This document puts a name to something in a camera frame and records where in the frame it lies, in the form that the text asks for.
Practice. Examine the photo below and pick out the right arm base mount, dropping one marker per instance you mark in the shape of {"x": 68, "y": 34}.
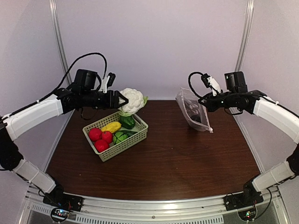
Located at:
{"x": 241, "y": 200}

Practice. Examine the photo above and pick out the aluminium corner post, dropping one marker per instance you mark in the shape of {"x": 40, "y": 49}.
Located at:
{"x": 249, "y": 14}
{"x": 57, "y": 33}

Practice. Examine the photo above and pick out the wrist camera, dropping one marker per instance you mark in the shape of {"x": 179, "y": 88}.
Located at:
{"x": 107, "y": 82}
{"x": 211, "y": 83}

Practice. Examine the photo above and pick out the yellow toy corn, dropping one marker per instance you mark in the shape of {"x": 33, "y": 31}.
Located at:
{"x": 112, "y": 127}

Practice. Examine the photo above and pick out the right circuit board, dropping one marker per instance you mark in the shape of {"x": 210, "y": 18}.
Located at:
{"x": 247, "y": 215}

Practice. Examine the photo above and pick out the purple toy eggplant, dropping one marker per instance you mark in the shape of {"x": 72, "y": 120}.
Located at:
{"x": 196, "y": 118}

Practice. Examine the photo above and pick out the circuit board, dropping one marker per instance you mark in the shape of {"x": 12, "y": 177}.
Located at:
{"x": 59, "y": 215}
{"x": 247, "y": 215}

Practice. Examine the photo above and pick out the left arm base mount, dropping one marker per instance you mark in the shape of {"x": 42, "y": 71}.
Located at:
{"x": 67, "y": 202}

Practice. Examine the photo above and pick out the white toy cauliflower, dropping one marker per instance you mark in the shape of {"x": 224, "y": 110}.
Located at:
{"x": 136, "y": 101}

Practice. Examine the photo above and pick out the green toy bell pepper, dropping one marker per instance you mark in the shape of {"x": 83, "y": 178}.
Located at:
{"x": 127, "y": 122}

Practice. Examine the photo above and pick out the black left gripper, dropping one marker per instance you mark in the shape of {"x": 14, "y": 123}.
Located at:
{"x": 112, "y": 101}

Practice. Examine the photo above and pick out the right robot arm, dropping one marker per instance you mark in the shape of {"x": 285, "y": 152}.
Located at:
{"x": 277, "y": 122}

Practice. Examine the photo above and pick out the aluminium front frame rail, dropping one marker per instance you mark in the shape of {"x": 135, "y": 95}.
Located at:
{"x": 207, "y": 210}

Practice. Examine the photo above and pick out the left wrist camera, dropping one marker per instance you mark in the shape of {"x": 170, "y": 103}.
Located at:
{"x": 107, "y": 82}

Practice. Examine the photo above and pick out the right aluminium corner post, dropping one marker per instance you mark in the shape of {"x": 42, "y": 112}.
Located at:
{"x": 249, "y": 14}

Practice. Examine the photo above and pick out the red toy apple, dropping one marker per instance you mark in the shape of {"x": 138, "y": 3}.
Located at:
{"x": 95, "y": 134}

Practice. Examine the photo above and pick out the red toy strawberry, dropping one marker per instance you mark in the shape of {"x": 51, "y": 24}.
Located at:
{"x": 101, "y": 145}

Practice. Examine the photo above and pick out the left aluminium corner post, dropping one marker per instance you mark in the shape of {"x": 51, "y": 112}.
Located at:
{"x": 57, "y": 33}

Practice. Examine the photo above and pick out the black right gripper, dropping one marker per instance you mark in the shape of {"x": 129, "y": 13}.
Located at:
{"x": 210, "y": 105}

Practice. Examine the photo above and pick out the clear zip top bag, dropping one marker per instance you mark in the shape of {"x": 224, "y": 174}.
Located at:
{"x": 189, "y": 105}

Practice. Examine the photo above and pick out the green toy cucumber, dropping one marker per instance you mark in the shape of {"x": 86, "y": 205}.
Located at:
{"x": 128, "y": 132}

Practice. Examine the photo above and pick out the left circuit board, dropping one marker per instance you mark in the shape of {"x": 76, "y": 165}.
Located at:
{"x": 59, "y": 215}

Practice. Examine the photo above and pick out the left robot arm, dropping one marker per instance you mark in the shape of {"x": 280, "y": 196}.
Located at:
{"x": 79, "y": 94}

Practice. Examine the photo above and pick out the red toy tomato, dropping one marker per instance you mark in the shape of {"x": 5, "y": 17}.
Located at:
{"x": 107, "y": 136}

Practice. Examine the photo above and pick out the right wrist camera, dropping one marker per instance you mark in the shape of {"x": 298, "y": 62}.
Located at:
{"x": 211, "y": 83}

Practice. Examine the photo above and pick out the green toy cabbage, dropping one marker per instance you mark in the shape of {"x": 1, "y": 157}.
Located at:
{"x": 119, "y": 137}

